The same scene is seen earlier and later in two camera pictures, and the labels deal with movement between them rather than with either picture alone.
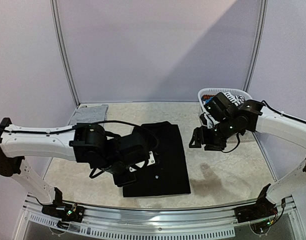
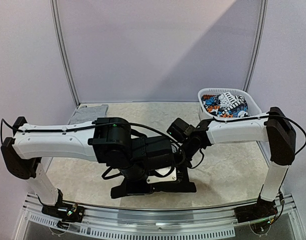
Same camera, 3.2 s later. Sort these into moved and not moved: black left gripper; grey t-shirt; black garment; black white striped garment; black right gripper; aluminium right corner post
Moved: black garment; black left gripper; black right gripper
Not moved: grey t-shirt; black white striped garment; aluminium right corner post
